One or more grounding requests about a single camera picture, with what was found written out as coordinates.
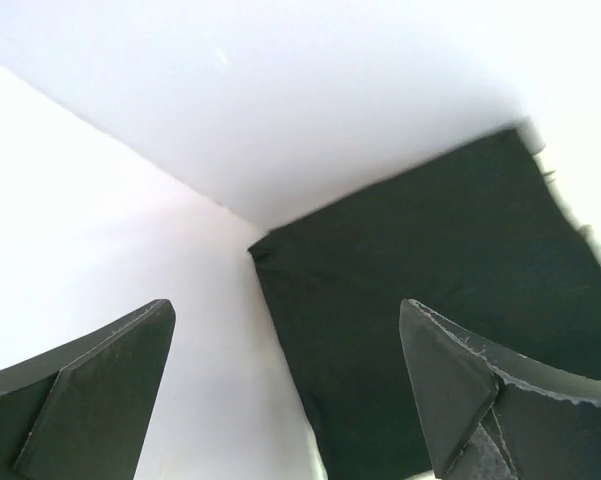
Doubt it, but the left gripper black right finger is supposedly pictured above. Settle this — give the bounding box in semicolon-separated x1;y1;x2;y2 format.
399;300;601;479

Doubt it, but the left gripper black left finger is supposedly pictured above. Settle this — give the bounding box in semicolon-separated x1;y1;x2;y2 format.
0;299;175;480

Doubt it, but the black t-shirt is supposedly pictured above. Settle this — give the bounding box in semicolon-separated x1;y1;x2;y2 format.
250;127;601;479

